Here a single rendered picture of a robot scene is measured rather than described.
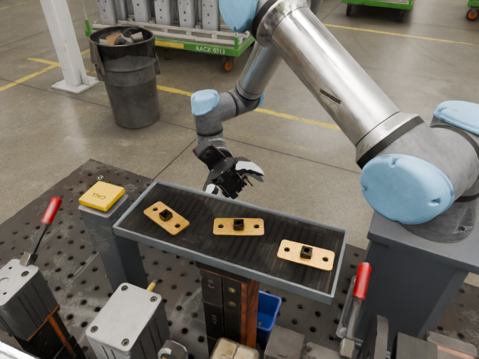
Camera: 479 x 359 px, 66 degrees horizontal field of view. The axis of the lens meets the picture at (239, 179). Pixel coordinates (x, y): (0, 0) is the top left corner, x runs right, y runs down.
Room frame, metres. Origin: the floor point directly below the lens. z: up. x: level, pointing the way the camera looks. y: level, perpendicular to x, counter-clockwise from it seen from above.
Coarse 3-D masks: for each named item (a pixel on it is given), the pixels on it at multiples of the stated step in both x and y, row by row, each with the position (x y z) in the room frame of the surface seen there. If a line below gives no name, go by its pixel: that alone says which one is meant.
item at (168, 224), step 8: (152, 208) 0.48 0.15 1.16; (160, 208) 0.48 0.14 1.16; (168, 208) 0.48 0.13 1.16; (152, 216) 0.46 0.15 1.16; (160, 216) 0.45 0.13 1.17; (168, 216) 0.45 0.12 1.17; (176, 216) 0.46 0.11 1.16; (160, 224) 0.44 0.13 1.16; (168, 224) 0.44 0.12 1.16; (176, 224) 0.44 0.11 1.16; (184, 224) 0.44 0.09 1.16; (168, 232) 0.42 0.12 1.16; (176, 232) 0.42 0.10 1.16
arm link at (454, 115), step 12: (444, 108) 0.54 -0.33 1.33; (456, 108) 0.53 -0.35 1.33; (468, 108) 0.54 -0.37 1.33; (432, 120) 0.55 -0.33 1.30; (444, 120) 0.51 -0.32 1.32; (456, 120) 0.50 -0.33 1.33; (468, 120) 0.49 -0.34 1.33; (456, 132) 0.48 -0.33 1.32; (468, 132) 0.48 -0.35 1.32; (468, 192) 0.47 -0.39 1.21
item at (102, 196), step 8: (96, 184) 0.55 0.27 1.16; (104, 184) 0.55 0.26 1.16; (112, 184) 0.55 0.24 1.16; (88, 192) 0.52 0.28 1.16; (96, 192) 0.52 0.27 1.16; (104, 192) 0.52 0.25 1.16; (112, 192) 0.52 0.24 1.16; (120, 192) 0.53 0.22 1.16; (80, 200) 0.50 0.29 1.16; (88, 200) 0.50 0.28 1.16; (96, 200) 0.50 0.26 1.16; (104, 200) 0.50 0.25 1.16; (112, 200) 0.50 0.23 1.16; (96, 208) 0.49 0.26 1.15; (104, 208) 0.48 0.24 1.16
